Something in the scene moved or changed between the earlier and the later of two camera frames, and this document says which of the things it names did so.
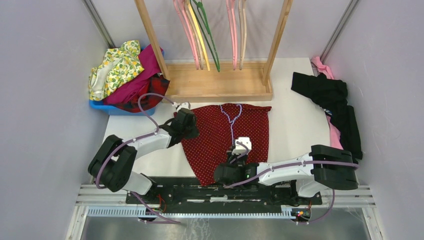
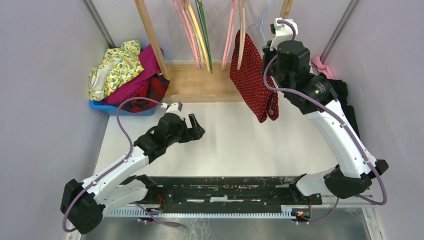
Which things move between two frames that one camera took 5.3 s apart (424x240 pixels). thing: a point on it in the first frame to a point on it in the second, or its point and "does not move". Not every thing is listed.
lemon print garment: (117, 66) does not move
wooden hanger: (243, 30) does not move
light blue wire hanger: (231, 122) to (260, 24)
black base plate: (186, 193) does not move
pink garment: (323, 69) does not move
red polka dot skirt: (219, 126) to (250, 82)
